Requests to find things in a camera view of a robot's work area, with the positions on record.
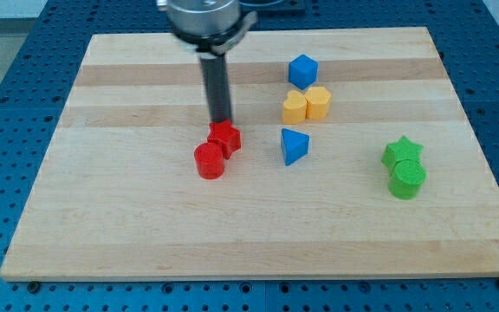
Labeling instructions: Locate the yellow heart block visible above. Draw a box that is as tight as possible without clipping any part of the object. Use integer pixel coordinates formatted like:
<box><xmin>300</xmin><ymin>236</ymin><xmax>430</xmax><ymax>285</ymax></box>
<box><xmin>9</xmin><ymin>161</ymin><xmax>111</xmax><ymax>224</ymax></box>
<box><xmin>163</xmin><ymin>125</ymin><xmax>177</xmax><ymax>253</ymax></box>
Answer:
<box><xmin>282</xmin><ymin>90</ymin><xmax>307</xmax><ymax>125</ymax></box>

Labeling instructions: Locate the blue triangle block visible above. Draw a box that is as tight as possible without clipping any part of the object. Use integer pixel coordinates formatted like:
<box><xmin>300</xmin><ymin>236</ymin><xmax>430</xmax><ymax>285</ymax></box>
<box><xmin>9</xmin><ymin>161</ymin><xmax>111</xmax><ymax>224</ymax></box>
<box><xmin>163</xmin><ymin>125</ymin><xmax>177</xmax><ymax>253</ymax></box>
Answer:
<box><xmin>281</xmin><ymin>128</ymin><xmax>310</xmax><ymax>166</ymax></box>

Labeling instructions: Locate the red cylinder block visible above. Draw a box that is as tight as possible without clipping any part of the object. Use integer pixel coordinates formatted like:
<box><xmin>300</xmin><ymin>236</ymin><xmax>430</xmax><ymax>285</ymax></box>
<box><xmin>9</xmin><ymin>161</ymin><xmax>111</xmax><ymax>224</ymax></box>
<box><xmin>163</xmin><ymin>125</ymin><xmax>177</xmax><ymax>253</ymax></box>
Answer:
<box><xmin>194</xmin><ymin>142</ymin><xmax>224</xmax><ymax>179</ymax></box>

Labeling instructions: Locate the blue cube block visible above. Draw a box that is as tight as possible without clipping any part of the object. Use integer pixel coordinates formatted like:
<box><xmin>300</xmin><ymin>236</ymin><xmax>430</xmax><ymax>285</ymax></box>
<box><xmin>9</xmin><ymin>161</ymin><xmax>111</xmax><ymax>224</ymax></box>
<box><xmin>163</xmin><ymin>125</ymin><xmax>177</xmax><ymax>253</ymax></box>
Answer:
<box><xmin>288</xmin><ymin>55</ymin><xmax>319</xmax><ymax>90</ymax></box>

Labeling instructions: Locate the green cylinder block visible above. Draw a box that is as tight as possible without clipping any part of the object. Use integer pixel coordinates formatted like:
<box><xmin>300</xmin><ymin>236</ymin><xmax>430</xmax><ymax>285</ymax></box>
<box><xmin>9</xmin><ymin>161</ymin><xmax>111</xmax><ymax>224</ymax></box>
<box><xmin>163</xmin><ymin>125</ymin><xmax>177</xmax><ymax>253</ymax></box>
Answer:
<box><xmin>388</xmin><ymin>159</ymin><xmax>426</xmax><ymax>200</ymax></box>

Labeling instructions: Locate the red star block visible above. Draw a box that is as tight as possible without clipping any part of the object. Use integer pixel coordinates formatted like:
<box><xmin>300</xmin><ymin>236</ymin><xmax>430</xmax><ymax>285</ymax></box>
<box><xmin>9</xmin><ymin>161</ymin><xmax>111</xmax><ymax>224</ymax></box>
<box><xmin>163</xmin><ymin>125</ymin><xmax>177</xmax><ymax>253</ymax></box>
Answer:
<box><xmin>207</xmin><ymin>120</ymin><xmax>242</xmax><ymax>159</ymax></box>

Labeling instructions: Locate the yellow hexagon block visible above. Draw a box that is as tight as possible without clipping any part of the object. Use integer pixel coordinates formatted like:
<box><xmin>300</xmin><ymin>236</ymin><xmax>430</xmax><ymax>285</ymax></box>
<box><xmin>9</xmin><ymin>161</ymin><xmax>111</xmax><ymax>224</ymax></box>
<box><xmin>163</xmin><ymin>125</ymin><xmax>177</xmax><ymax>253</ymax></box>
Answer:
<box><xmin>304</xmin><ymin>87</ymin><xmax>332</xmax><ymax>120</ymax></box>

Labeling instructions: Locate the light wooden board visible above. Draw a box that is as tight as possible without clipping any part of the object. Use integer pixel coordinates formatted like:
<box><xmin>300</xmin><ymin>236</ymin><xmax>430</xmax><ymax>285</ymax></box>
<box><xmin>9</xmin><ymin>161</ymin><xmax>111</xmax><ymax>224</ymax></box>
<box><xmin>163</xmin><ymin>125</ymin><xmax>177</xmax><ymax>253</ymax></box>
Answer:
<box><xmin>0</xmin><ymin>27</ymin><xmax>499</xmax><ymax>282</ymax></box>

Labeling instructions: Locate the green star block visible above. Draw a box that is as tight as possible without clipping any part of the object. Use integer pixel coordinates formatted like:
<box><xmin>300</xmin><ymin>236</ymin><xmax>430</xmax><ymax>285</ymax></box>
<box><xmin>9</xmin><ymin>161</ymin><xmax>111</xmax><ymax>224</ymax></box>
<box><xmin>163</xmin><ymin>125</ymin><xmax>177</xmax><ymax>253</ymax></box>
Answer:
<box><xmin>381</xmin><ymin>135</ymin><xmax>424</xmax><ymax>175</ymax></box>

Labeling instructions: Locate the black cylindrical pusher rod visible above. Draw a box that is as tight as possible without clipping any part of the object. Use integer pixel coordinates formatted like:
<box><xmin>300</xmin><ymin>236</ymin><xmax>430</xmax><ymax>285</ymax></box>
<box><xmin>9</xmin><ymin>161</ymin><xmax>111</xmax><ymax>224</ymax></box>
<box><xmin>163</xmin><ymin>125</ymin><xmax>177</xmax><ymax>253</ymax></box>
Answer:
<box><xmin>199</xmin><ymin>55</ymin><xmax>232</xmax><ymax>123</ymax></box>

